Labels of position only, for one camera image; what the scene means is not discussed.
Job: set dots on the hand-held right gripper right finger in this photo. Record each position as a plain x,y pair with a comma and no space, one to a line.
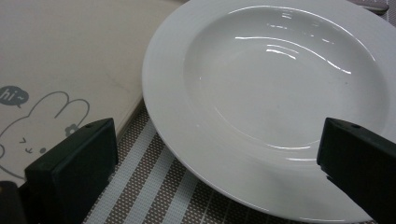
361,161

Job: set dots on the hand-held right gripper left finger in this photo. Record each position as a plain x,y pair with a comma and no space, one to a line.
74,168

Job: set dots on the white deep plate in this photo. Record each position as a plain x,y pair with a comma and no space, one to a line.
264,93

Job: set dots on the brown white striped woven placemat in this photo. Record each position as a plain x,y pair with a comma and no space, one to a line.
149,193

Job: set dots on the beige rabbit print mat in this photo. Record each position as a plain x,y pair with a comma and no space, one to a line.
62,56

